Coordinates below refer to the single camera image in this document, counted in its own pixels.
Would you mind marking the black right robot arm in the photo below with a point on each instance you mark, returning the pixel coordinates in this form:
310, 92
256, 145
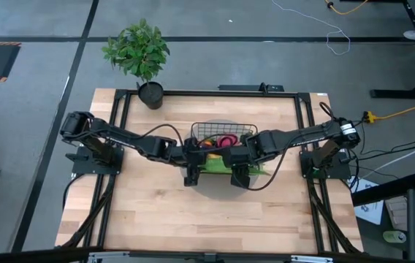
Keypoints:
302, 137

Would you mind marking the potted green leafy plant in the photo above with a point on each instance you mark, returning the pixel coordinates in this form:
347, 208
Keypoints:
138, 51

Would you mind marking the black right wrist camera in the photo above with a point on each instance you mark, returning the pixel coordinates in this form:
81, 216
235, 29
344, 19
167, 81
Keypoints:
240, 177

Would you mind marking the orange fruit with leaf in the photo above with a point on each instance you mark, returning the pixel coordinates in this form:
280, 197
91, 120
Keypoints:
208, 143

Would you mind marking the black table frame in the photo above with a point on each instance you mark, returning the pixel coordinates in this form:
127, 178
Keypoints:
207, 93

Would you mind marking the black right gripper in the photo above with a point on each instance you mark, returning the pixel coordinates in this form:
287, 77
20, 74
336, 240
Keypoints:
236, 155

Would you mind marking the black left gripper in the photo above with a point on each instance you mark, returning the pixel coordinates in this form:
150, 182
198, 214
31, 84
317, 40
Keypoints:
196, 155

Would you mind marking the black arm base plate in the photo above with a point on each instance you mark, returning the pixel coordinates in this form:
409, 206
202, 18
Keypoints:
339, 170
83, 164

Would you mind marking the corn cob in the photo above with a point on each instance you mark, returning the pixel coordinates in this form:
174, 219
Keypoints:
218, 167

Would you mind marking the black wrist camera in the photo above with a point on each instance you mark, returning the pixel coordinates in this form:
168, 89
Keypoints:
191, 177
240, 177

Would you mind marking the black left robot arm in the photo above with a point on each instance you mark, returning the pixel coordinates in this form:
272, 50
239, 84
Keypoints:
127, 137

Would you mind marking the brown cardboard box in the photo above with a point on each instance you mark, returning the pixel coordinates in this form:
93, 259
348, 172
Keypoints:
397, 215

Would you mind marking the green drink can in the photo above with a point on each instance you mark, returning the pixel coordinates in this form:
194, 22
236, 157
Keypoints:
394, 236

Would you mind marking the black desk leg frame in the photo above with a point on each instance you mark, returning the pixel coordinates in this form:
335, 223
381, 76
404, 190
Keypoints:
394, 93

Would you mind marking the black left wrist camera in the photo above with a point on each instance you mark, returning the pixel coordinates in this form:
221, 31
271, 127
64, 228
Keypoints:
191, 177

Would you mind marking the yellow star fruit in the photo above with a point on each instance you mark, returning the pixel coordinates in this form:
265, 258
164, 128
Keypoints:
214, 156

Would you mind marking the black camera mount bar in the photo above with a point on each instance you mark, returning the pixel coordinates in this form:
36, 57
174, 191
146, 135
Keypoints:
244, 87

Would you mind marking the pink dragon fruit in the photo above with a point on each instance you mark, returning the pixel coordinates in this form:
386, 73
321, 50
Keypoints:
228, 140

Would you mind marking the white printed paper sheet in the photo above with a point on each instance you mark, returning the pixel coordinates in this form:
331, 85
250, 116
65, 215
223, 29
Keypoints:
370, 215

